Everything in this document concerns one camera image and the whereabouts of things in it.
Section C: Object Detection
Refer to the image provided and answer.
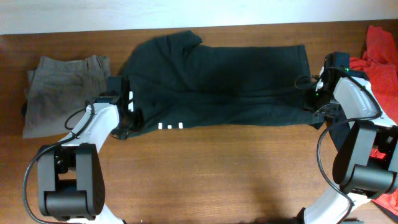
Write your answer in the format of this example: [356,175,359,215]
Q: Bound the dark green t-shirt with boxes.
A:
[120,31,323,139]

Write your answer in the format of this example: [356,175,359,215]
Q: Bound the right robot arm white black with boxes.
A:
[295,52,397,224]

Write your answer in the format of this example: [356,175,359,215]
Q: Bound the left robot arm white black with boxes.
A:
[36,77,144,223]

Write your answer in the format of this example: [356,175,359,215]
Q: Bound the black garment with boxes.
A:
[328,115,351,151]

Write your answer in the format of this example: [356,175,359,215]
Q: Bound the red t-shirt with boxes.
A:
[348,25,398,215]

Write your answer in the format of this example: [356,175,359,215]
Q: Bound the folded grey shorts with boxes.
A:
[23,55,111,139]

